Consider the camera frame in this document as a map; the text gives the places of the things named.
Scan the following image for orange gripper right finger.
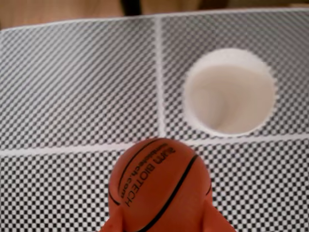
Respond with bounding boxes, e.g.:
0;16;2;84
201;198;238;232

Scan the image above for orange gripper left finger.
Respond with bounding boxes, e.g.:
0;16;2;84
98;209;126;232

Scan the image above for small orange basketball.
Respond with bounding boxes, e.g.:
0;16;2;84
108;137;213;232

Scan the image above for white paper cup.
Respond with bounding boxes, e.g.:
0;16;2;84
183;48;277;137

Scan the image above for black background object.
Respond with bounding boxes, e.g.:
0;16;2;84
120;0;142;16

